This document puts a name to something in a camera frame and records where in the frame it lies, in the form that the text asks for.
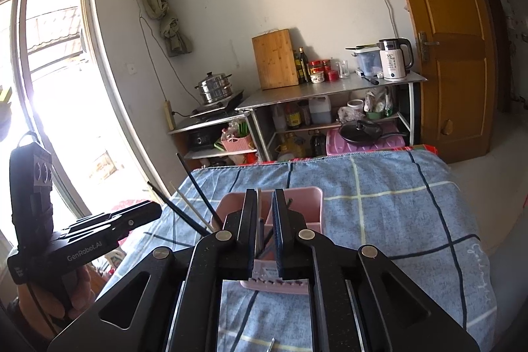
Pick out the white water filter pitcher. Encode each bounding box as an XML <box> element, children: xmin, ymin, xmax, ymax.
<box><xmin>352</xmin><ymin>45</ymin><xmax>382</xmax><ymax>77</ymax></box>

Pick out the pale wooden chopstick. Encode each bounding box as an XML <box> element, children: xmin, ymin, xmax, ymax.
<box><xmin>168</xmin><ymin>180</ymin><xmax>216</xmax><ymax>232</ymax></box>

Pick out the dark glass bottle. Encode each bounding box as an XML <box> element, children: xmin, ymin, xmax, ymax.
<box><xmin>309</xmin><ymin>129</ymin><xmax>326</xmax><ymax>157</ymax></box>

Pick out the red box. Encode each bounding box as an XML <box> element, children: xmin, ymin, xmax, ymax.
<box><xmin>406</xmin><ymin>144</ymin><xmax>440</xmax><ymax>157</ymax></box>

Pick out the yellow cooking oil bottle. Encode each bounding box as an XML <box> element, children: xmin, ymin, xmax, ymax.
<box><xmin>276</xmin><ymin>131</ymin><xmax>308</xmax><ymax>161</ymax></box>

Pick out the stainless steel steamer pot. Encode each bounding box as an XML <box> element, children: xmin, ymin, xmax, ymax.
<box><xmin>195</xmin><ymin>72</ymin><xmax>235</xmax><ymax>105</ymax></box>

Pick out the bamboo cutting board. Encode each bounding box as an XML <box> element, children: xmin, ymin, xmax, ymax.
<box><xmin>251</xmin><ymin>28</ymin><xmax>300</xmax><ymax>91</ymax></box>

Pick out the black induction cooker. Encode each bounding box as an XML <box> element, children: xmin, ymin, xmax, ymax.
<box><xmin>190</xmin><ymin>89</ymin><xmax>245</xmax><ymax>118</ymax></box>

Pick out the small pink storage basket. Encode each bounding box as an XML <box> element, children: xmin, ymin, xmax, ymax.
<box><xmin>220</xmin><ymin>129</ymin><xmax>256</xmax><ymax>154</ymax></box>

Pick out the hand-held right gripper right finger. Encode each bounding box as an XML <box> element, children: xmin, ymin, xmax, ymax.
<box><xmin>272</xmin><ymin>188</ymin><xmax>481</xmax><ymax>352</ymax></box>

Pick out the white plastic jug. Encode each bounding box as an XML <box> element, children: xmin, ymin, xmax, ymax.
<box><xmin>309</xmin><ymin>95</ymin><xmax>333</xmax><ymax>126</ymax></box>

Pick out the black chopstick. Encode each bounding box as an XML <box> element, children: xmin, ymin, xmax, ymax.
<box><xmin>177</xmin><ymin>153</ymin><xmax>222</xmax><ymax>227</ymax></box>
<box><xmin>148</xmin><ymin>182</ymin><xmax>212</xmax><ymax>236</ymax></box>
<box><xmin>263</xmin><ymin>226</ymin><xmax>276</xmax><ymax>256</ymax></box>

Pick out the tall metal counter shelf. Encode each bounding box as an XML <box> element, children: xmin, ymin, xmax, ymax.
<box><xmin>235</xmin><ymin>72</ymin><xmax>427</xmax><ymax>163</ymax></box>

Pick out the pink plastic utensil basket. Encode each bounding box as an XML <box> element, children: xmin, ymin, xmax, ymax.
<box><xmin>214</xmin><ymin>186</ymin><xmax>324</xmax><ymax>296</ymax></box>

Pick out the person's left hand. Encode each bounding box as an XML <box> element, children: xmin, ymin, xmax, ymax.
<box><xmin>16</xmin><ymin>263</ymin><xmax>102</xmax><ymax>340</ymax></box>

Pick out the pink plastic tray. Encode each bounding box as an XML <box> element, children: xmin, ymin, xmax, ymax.
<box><xmin>326</xmin><ymin>128</ymin><xmax>407</xmax><ymax>155</ymax></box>

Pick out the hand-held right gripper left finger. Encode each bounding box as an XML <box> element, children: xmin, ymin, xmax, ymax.
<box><xmin>47</xmin><ymin>188</ymin><xmax>262</xmax><ymax>352</ymax></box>

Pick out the soy sauce bottle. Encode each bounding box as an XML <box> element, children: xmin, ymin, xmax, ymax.
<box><xmin>284</xmin><ymin>101</ymin><xmax>303</xmax><ymax>130</ymax></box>

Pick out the white electric kettle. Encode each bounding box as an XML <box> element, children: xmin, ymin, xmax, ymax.
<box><xmin>379</xmin><ymin>38</ymin><xmax>414</xmax><ymax>82</ymax></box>

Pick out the blue checked tablecloth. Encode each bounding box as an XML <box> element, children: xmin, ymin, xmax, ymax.
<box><xmin>97</xmin><ymin>148</ymin><xmax>491</xmax><ymax>352</ymax></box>

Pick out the brown wooden door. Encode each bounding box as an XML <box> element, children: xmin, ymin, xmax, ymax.
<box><xmin>375</xmin><ymin>0</ymin><xmax>498</xmax><ymax>165</ymax></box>

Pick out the black frying pan with lid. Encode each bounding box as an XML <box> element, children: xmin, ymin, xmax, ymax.
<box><xmin>338</xmin><ymin>120</ymin><xmax>407</xmax><ymax>144</ymax></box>

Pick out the low metal shelf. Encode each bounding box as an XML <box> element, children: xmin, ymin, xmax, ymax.
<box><xmin>167</xmin><ymin>113</ymin><xmax>258</xmax><ymax>171</ymax></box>

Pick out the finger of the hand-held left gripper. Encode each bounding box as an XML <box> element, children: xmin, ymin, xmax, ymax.
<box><xmin>76</xmin><ymin>200</ymin><xmax>163</xmax><ymax>223</ymax></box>
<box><xmin>62</xmin><ymin>218</ymin><xmax>159</xmax><ymax>240</ymax></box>

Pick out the window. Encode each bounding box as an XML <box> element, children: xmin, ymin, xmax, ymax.
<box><xmin>0</xmin><ymin>0</ymin><xmax>166</xmax><ymax>221</ymax></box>

